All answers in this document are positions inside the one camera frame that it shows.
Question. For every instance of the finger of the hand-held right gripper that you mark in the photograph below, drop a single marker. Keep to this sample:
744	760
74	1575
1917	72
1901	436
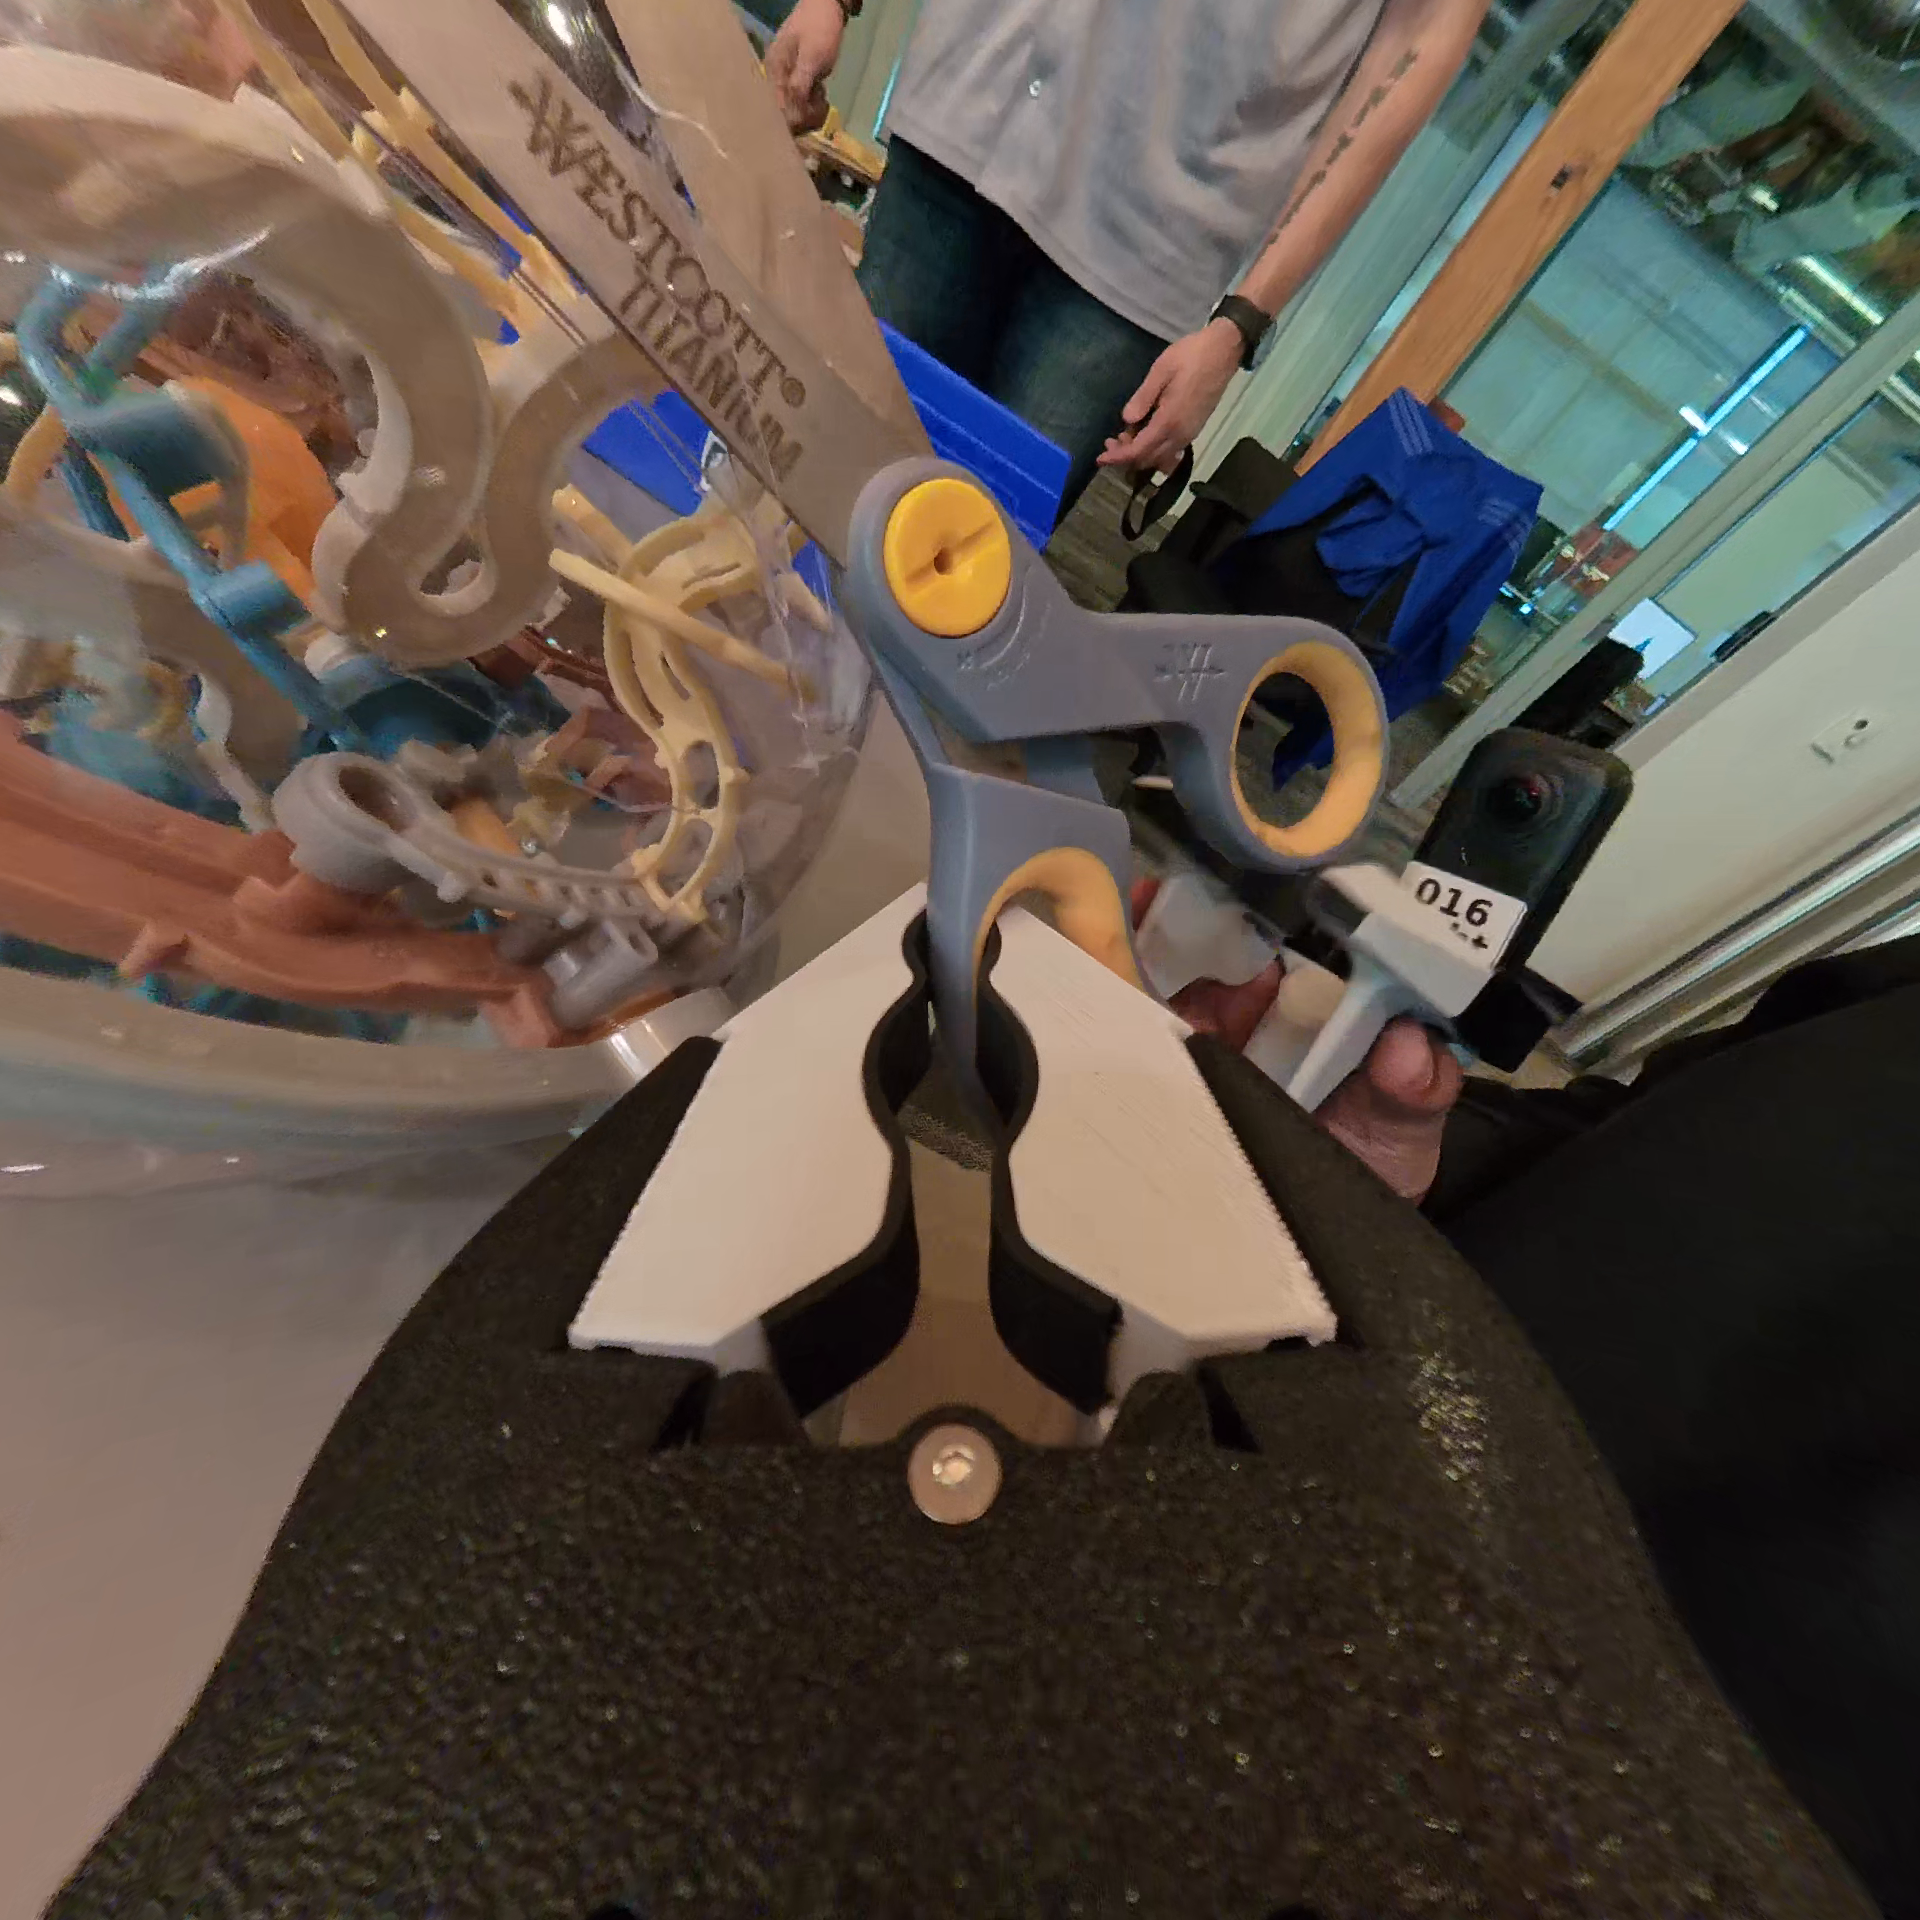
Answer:
1395	960
1208	931

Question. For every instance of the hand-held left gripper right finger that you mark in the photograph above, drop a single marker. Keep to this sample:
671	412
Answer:
1170	1201

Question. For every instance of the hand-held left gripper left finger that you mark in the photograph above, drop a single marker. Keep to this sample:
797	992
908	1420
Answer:
751	1185

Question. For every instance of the grey yellow scissors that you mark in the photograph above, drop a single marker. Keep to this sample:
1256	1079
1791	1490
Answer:
1049	662

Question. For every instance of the clear plastic maze ball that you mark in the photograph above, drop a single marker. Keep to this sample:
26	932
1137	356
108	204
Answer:
450	840

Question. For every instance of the person's right forearm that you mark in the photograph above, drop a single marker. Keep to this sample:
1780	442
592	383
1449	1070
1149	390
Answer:
1693	1079

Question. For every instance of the person's right hand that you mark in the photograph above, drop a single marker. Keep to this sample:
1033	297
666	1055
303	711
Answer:
1401	1108

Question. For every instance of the black office chair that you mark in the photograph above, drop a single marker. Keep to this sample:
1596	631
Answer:
1597	697

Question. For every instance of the black bag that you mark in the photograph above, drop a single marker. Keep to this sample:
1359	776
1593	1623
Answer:
1213	562

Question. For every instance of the blue plastic bin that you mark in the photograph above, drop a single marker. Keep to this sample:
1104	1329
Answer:
984	434

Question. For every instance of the person's black jacket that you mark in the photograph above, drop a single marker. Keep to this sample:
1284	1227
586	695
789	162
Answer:
1829	1424

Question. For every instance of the wooden post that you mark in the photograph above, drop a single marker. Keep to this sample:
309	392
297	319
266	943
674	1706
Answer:
1546	195

